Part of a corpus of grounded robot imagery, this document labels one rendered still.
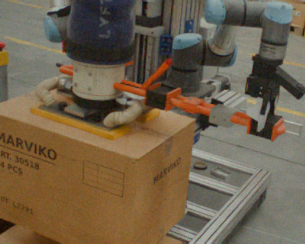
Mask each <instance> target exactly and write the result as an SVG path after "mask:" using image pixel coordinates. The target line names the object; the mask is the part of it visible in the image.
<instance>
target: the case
mask: <svg viewBox="0 0 305 244"><path fill-rule="evenodd" d="M42 103H43V101H41V100H40V99H39V98H38V97H36V94H35V92H34V91H32V92H30V93H27V94H24V95H22V96H19V97H15V98H14V99H10V100H7V101H4V102H1V103H0V218H3V219H5V220H7V221H10V222H12V223H15V224H17V225H20V226H21V227H24V228H27V229H29V230H32V231H34V232H37V233H39V234H41V235H44V236H46V237H47V238H49V239H52V240H54V241H57V242H59V243H62V244H157V243H158V242H159V240H160V239H161V238H162V237H163V236H164V235H165V234H166V233H167V232H168V231H169V230H170V229H171V228H172V227H173V226H174V225H175V224H176V223H177V222H178V221H179V220H180V219H181V218H182V217H183V216H184V211H185V205H186V199H187V192H188V187H189V180H190V168H191V161H192V150H193V143H194V137H195V125H196V118H191V117H187V116H184V115H180V114H177V113H173V112H169V111H165V110H160V109H159V110H160V115H158V116H157V117H155V118H153V119H151V120H150V121H149V122H147V123H144V122H142V121H139V120H137V119H134V120H132V121H131V123H127V124H124V125H127V126H130V127H131V131H130V132H129V133H126V134H124V135H123V136H121V137H119V138H117V139H115V140H110V139H106V138H104V137H100V136H97V135H95V134H91V133H89V132H86V131H82V130H80V129H76V128H73V126H69V125H67V124H64V123H60V122H58V121H54V120H52V119H49V118H45V117H43V116H40V115H36V114H34V113H31V107H34V106H36V105H40V104H42Z"/></svg>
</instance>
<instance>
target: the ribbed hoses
mask: <svg viewBox="0 0 305 244"><path fill-rule="evenodd" d="M61 78H66V79H69V80H73V77H72V76H68V75H65V74H64V75H61V76H59V77H58V78H51V79H48V80H45V81H42V82H41V83H40V84H39V85H38V86H36V88H35V90H34V92H35V94H36V97H38V98H39V99H40V100H41V101H43V102H44V104H45V105H46V106H47V107H49V106H50V105H52V104H54V103H55V102H56V99H55V98H54V97H53V95H52V94H51V92H50V91H51V90H55V89H59V90H62V88H61V81H62V79H61ZM134 100H135V99H134ZM138 100H139V101H138ZM138 100H135V101H133V100H132V101H133V102H132V101H131V102H132V103H131V102H130V103H129V104H131V106H129V107H128V108H127V109H126V110H124V111H122V112H120V111H118V112H117V111H115V112H112V113H110V114H108V115H107V116H106V117H105V119H104V125H105V126H106V127H109V128H112V127H115V126H116V125H123V124H127V123H131V121H132V120H134V119H135V118H137V117H138V116H139V115H141V114H142V112H143V111H147V110H152V109H155V107H150V106H147V105H145V98H143V99H138Z"/></svg>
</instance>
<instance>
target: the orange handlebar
mask: <svg viewBox="0 0 305 244"><path fill-rule="evenodd" d="M133 63H134V59H133V60H132V61H131V62H128V63H126V64H125V67H126V66H128V65H133ZM60 72H61V73H62V74H65V75H68V76H72V77H73V66H72V65H63V66H62V67H60ZM122 83H125V84H129V85H133V86H138V87H139V88H140V87H141V86H142V85H141V84H137V83H134V82H130V81H125V80H122ZM133 86H127V85H124V84H120V83H114V84H113V88H114V89H117V90H121V91H123V92H128V93H132V94H136V95H139V96H142V97H145V92H146V91H145V90H143V89H138V88H135V87H133ZM169 104H170V105H174V106H177V107H181V108H182V109H181V110H183V111H187V112H189V113H194V114H196V113H202V114H205V115H210V110H211V108H212V107H214V106H215V105H213V104H210V103H207V102H205V100H204V99H200V98H197V97H183V96H181V95H177V96H176V99H174V98H171V99H170V102H169ZM249 118H250V116H249V115H248V114H247V113H241V112H239V111H237V113H236V115H232V117H231V118H230V122H231V123H235V124H237V125H241V126H246V127H248V120H249ZM285 131H286V128H285V126H284V125H281V127H280V128H278V129H277V133H276V135H282V134H284V133H285Z"/></svg>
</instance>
